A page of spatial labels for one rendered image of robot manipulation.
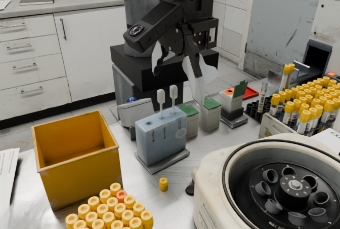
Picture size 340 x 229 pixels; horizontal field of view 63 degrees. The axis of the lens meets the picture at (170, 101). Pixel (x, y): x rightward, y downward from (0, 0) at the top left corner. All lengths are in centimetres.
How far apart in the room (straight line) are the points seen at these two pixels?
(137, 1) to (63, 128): 47
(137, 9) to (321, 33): 57
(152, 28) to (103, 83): 198
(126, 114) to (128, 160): 10
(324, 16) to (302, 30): 163
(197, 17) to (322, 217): 35
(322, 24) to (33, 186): 88
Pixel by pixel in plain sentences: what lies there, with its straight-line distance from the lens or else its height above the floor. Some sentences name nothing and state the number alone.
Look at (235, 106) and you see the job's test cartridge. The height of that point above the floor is 92.
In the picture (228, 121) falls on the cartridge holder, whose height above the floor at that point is 89.
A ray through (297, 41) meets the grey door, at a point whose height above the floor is 50.
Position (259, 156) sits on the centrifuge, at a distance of 50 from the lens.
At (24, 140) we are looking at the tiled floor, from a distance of 230.
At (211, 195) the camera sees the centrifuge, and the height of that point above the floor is 99.
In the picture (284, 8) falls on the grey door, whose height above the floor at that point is 74.
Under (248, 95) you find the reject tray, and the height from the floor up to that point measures 88.
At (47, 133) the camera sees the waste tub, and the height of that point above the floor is 95.
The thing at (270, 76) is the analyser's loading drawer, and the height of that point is 92.
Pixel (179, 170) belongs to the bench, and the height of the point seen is 88.
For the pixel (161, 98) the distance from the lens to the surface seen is 52.
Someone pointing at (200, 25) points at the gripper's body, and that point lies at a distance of 48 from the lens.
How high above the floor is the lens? 129
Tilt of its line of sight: 31 degrees down
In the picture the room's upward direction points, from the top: straight up
